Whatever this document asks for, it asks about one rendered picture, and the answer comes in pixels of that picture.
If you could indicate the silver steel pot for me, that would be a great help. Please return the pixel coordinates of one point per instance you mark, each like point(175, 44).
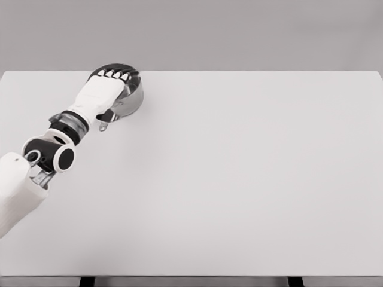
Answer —
point(133, 98)

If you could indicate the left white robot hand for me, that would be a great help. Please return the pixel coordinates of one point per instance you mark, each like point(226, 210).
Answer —
point(97, 91)

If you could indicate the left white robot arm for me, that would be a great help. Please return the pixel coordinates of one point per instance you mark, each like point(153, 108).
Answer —
point(45, 155)

